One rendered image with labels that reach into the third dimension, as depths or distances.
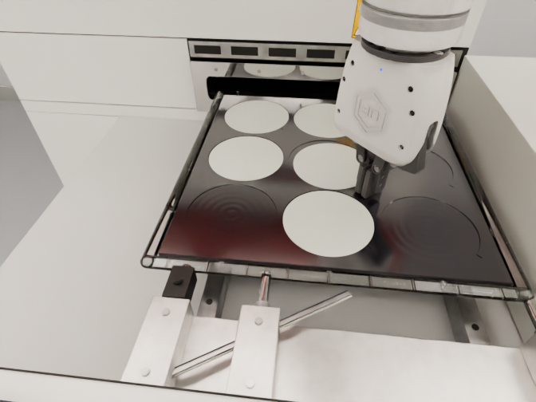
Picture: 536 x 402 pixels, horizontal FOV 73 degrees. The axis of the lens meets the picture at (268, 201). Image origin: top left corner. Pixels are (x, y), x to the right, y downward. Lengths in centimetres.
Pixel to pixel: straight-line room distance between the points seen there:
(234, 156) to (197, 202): 10
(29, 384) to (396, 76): 34
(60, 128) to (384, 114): 69
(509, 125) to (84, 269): 55
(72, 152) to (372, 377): 76
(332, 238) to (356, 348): 11
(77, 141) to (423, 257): 72
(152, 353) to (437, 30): 33
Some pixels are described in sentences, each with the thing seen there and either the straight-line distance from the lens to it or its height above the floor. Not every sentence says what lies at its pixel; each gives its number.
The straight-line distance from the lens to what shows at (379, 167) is 41.
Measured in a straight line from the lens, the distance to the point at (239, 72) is 66.
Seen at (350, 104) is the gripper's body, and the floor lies 101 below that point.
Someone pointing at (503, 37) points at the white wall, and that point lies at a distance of 242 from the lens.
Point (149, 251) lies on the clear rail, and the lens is 39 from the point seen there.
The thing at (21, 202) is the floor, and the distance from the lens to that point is 211.
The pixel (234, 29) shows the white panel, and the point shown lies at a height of 99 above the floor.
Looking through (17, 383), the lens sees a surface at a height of 96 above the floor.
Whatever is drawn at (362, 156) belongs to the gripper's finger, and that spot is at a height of 95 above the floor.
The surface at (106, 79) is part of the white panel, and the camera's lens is 77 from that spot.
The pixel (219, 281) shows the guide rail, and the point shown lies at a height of 85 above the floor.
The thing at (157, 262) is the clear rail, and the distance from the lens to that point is 38.
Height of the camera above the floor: 119
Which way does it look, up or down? 43 degrees down
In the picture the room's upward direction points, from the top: straight up
